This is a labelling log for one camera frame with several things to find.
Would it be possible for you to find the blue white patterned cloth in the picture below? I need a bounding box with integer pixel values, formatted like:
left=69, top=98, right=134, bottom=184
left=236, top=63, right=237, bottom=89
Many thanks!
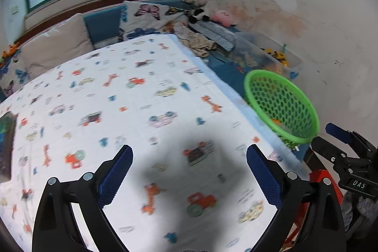
left=189, top=21, right=235, bottom=52

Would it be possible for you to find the butterfly print pillow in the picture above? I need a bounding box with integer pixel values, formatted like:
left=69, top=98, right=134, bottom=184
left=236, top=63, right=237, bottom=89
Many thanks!
left=118, top=1, right=187, bottom=42

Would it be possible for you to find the clear toy storage box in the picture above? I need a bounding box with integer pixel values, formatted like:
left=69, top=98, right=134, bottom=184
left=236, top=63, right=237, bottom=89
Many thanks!
left=229, top=32, right=302, bottom=80

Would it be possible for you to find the pink plush toy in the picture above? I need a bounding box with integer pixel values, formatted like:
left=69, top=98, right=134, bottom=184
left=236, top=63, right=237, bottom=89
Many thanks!
left=211, top=10, right=237, bottom=27

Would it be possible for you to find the butterfly pillow left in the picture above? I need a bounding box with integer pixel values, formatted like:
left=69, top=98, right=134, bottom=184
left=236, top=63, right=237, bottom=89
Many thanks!
left=1, top=51, right=30, bottom=97

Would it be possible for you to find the cartoon print table cloth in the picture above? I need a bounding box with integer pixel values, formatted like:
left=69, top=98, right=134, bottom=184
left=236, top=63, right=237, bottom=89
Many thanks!
left=1, top=34, right=294, bottom=251

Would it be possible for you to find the beige patterned clothing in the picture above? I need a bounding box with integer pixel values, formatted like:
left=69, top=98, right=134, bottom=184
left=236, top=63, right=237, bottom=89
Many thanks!
left=174, top=22, right=217, bottom=58

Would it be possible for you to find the orange toy on sofa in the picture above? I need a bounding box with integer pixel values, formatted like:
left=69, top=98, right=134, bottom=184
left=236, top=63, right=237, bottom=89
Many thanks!
left=2, top=42, right=20, bottom=60

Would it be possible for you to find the right gloved hand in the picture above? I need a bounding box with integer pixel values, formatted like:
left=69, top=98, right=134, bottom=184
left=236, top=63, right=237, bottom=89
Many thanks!
left=341, top=191, right=377, bottom=236

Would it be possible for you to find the colourful marker case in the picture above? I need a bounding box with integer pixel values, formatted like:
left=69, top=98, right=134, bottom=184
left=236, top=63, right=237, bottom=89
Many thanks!
left=0, top=111, right=17, bottom=183

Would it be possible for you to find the orange peel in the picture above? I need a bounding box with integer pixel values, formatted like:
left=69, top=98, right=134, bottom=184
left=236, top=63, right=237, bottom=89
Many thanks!
left=272, top=119, right=282, bottom=125

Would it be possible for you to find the green plastic basket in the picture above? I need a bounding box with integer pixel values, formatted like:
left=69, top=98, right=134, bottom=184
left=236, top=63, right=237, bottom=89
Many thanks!
left=244, top=70, right=320, bottom=149

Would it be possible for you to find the beige cushion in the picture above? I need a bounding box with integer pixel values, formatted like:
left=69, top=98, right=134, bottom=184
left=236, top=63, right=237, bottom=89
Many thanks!
left=21, top=13, right=94, bottom=79

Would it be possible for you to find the black white cow plush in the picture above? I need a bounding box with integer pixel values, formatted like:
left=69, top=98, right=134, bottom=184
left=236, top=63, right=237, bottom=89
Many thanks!
left=181, top=0, right=210, bottom=24

